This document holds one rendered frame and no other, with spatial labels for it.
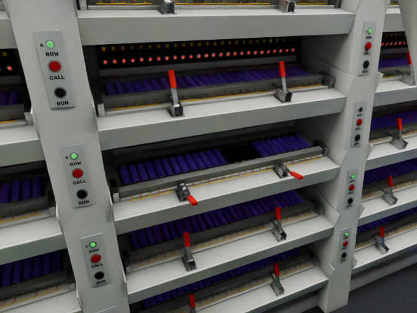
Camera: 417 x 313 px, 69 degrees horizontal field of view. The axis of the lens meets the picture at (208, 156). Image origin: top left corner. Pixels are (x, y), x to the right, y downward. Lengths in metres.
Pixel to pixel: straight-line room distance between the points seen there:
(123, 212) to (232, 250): 0.32
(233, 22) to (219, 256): 0.56
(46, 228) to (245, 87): 0.52
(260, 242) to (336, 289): 0.38
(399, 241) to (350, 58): 0.74
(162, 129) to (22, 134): 0.25
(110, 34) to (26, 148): 0.25
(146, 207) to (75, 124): 0.23
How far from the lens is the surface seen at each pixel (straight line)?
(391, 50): 1.23
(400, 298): 1.34
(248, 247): 0.85
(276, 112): 0.73
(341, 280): 1.15
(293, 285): 1.04
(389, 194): 1.17
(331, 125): 0.91
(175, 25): 0.61
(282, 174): 0.78
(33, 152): 0.62
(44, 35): 0.58
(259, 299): 0.99
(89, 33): 0.59
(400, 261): 1.44
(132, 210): 0.68
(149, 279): 0.79
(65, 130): 0.59
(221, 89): 0.72
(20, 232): 0.70
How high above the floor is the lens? 0.85
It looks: 19 degrees down
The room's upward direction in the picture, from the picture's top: 3 degrees counter-clockwise
